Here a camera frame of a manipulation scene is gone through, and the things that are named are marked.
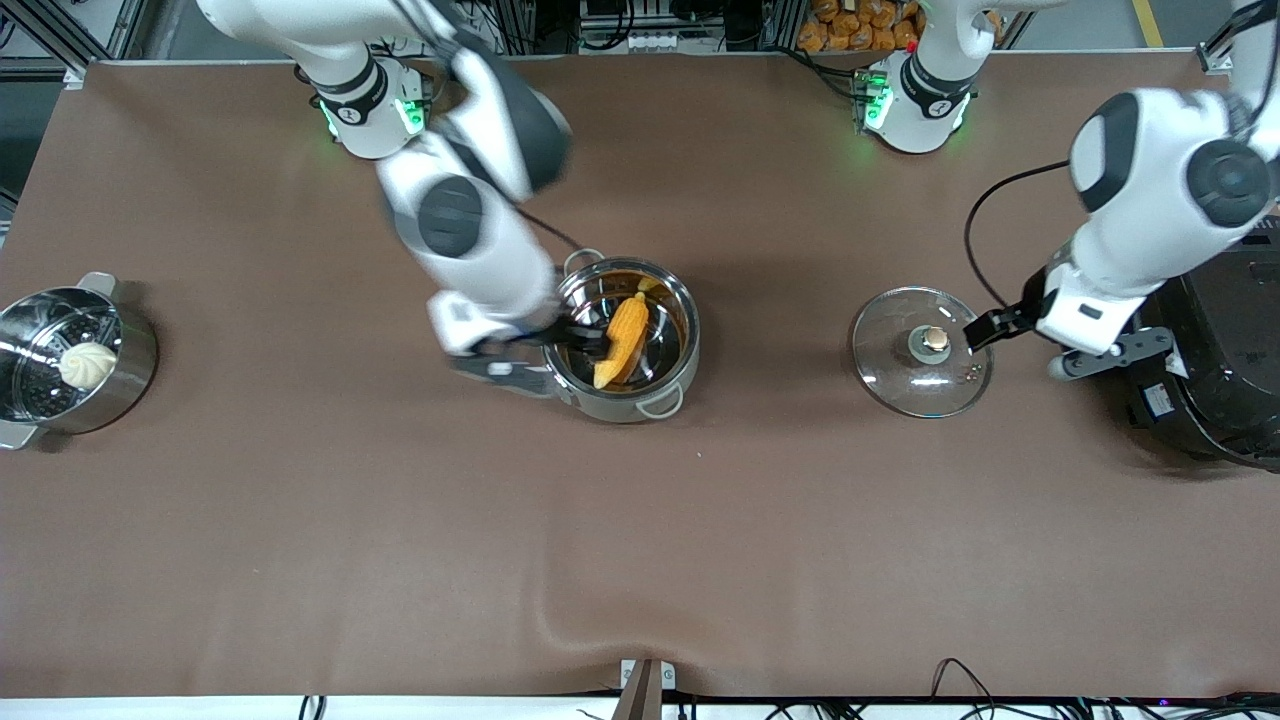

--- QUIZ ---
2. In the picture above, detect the silver table edge bracket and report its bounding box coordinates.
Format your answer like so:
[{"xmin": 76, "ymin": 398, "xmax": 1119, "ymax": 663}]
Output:
[{"xmin": 612, "ymin": 657, "xmax": 677, "ymax": 720}]

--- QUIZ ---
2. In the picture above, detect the aluminium frame profile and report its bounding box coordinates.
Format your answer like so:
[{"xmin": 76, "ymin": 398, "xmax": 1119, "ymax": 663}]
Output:
[
  {"xmin": 1197, "ymin": 20, "xmax": 1246, "ymax": 73},
  {"xmin": 105, "ymin": 0, "xmax": 151, "ymax": 61}
]

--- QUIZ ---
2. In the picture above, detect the bag of orange items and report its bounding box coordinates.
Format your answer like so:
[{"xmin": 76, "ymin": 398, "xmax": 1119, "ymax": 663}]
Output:
[{"xmin": 797, "ymin": 0, "xmax": 923, "ymax": 53}]

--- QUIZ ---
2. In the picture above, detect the steel steamer pot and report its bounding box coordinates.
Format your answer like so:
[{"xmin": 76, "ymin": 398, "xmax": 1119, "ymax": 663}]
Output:
[{"xmin": 0, "ymin": 272, "xmax": 159, "ymax": 451}]

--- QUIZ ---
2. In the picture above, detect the long white power strip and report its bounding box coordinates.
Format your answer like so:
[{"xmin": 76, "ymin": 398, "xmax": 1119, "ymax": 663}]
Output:
[{"xmin": 598, "ymin": 33, "xmax": 693, "ymax": 53}]

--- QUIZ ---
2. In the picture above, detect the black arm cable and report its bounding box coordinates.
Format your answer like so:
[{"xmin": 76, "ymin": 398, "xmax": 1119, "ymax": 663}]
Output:
[
  {"xmin": 963, "ymin": 158, "xmax": 1073, "ymax": 313},
  {"xmin": 515, "ymin": 205, "xmax": 586, "ymax": 256}
]

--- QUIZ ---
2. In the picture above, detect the glass pot lid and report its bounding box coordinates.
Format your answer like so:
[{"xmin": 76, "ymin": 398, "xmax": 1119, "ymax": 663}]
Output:
[{"xmin": 851, "ymin": 287, "xmax": 994, "ymax": 419}]

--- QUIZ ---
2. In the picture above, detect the yellow corn cob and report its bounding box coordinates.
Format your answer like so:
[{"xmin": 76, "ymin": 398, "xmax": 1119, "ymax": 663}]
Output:
[{"xmin": 593, "ymin": 292, "xmax": 651, "ymax": 391}]

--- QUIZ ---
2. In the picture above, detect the stainless steel pot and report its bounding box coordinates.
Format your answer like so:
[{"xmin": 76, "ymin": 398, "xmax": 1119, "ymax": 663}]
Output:
[{"xmin": 545, "ymin": 250, "xmax": 701, "ymax": 425}]

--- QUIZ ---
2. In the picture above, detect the black rice cooker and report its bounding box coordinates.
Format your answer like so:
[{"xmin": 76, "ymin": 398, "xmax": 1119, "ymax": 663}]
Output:
[{"xmin": 1125, "ymin": 215, "xmax": 1280, "ymax": 471}]

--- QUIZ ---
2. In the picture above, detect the looped black cable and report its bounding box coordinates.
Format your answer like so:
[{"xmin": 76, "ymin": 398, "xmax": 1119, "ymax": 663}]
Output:
[{"xmin": 930, "ymin": 657, "xmax": 1003, "ymax": 720}]

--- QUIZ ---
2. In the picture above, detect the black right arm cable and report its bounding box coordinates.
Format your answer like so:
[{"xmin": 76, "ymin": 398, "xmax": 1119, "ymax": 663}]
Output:
[{"xmin": 515, "ymin": 205, "xmax": 586, "ymax": 256}]

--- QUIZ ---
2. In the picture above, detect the white steamed bun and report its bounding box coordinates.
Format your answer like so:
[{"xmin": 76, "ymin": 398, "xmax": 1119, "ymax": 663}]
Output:
[{"xmin": 58, "ymin": 342, "xmax": 119, "ymax": 391}]

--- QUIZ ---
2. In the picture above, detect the brown table cloth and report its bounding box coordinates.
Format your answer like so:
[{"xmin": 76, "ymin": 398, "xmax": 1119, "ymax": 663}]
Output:
[{"xmin": 0, "ymin": 52, "xmax": 1280, "ymax": 699}]

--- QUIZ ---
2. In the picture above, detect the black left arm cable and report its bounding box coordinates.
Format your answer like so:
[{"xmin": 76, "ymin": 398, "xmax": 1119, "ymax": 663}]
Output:
[{"xmin": 963, "ymin": 158, "xmax": 1073, "ymax": 313}]

